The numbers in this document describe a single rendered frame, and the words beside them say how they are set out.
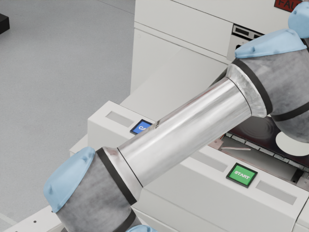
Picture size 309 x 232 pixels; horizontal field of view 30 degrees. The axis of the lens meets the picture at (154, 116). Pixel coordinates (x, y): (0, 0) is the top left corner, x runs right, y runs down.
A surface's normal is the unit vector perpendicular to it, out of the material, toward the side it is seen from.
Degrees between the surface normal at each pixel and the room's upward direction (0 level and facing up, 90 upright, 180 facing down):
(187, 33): 90
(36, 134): 0
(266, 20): 90
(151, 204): 90
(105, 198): 65
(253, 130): 0
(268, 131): 0
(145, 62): 90
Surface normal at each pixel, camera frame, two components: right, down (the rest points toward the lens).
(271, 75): 0.07, -0.06
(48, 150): 0.07, -0.77
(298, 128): -0.33, 0.65
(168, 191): -0.52, 0.52
